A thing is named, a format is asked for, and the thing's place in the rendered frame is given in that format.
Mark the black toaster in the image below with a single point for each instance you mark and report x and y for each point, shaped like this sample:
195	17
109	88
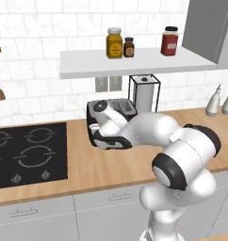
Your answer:
127	106

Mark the grey wall socket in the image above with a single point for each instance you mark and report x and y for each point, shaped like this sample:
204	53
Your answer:
115	83
101	84

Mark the white wall shelf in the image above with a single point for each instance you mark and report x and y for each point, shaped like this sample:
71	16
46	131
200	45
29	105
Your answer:
138	64

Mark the grey wall cupboard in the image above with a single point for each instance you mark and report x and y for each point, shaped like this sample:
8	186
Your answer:
207	28

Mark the yellow jar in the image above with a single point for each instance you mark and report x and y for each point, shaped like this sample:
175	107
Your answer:
114	45

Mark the red jar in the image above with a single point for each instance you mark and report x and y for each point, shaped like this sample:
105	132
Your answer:
169	42

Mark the grey base cupboard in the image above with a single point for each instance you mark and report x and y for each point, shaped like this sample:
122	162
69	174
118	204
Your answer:
225	200

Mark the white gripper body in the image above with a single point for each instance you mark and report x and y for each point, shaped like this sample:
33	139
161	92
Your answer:
94	127

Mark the white paper towel roll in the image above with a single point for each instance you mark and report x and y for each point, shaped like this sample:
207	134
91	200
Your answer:
144	95

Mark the black hob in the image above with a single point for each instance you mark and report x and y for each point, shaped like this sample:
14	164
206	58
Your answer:
31	153

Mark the grey cupboard door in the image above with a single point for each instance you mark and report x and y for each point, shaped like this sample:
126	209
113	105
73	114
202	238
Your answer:
112	222
40	230

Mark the small dark brown jar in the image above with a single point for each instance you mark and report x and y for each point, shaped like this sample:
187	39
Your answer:
128	47

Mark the grey hob knob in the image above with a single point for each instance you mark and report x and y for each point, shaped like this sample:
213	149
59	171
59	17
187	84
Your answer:
45	174
16	179

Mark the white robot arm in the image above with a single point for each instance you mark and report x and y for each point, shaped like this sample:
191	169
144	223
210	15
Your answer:
185	150

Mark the grey drawer front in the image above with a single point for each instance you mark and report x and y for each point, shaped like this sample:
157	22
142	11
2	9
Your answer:
94	200
50	207

